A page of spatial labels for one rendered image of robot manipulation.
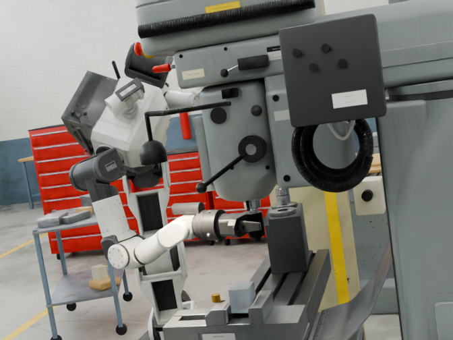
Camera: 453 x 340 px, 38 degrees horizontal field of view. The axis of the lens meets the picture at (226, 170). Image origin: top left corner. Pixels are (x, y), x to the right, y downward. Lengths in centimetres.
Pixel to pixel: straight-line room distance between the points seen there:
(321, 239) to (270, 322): 203
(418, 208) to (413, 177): 8
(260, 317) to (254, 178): 36
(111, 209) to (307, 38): 98
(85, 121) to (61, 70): 1004
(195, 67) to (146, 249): 63
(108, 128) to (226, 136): 57
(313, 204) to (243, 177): 188
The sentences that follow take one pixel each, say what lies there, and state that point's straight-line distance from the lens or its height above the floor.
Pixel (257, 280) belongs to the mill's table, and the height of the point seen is 99.
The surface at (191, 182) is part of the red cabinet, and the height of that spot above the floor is 69.
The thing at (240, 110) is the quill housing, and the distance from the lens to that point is 172.
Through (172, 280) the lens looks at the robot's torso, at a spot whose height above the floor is 92.
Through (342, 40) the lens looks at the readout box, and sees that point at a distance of 140.
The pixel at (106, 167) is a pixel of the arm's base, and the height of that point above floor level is 142.
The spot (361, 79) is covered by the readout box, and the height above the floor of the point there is 160.
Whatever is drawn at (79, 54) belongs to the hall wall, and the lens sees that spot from 1207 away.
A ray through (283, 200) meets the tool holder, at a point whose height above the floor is 120.
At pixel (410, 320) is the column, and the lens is 170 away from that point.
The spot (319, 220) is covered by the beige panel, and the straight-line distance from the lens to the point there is 361.
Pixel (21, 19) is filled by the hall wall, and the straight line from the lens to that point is 1264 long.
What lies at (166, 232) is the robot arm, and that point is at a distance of 196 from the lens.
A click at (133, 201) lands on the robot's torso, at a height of 125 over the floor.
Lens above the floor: 163
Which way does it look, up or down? 7 degrees down
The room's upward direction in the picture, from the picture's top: 9 degrees counter-clockwise
